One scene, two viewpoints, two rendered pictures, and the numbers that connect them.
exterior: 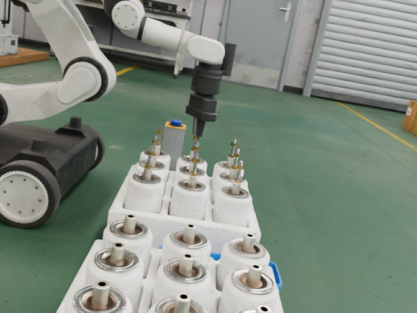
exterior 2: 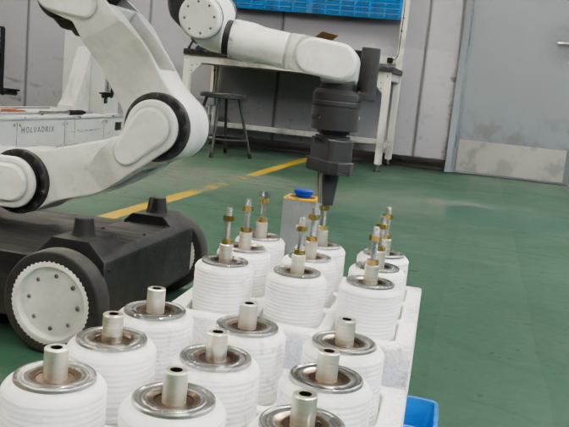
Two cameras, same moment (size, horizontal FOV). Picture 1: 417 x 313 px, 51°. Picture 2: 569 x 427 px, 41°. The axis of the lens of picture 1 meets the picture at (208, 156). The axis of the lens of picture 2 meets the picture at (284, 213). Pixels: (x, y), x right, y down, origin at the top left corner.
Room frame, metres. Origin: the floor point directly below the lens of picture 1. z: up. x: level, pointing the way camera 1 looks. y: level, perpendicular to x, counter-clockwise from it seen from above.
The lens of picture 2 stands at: (-0.05, -0.25, 0.54)
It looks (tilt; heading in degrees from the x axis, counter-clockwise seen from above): 9 degrees down; 15
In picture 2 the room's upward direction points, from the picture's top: 6 degrees clockwise
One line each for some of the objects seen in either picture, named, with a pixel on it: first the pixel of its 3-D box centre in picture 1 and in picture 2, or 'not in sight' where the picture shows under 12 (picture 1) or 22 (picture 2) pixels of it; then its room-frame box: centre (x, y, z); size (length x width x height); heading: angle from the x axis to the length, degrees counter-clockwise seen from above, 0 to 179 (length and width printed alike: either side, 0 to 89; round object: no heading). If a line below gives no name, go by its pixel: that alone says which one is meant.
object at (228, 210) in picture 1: (228, 223); (363, 339); (1.10, -0.09, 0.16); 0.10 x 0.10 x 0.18
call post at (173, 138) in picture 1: (169, 167); (295, 269); (1.49, 0.13, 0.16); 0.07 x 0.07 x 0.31; 4
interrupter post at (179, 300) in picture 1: (182, 306); (174, 386); (0.55, 0.00, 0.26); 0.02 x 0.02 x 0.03
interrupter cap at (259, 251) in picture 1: (247, 248); (344, 343); (0.79, -0.11, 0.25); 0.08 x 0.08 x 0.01
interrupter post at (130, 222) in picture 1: (130, 223); (156, 301); (0.78, 0.13, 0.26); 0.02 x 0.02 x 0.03
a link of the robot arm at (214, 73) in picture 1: (214, 59); (346, 77); (1.34, 0.03, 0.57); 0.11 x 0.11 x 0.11; 8
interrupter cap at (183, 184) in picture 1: (192, 185); (296, 272); (1.09, 0.03, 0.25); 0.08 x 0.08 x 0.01
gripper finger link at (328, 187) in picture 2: (200, 127); (329, 189); (1.32, 0.04, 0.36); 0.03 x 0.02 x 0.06; 128
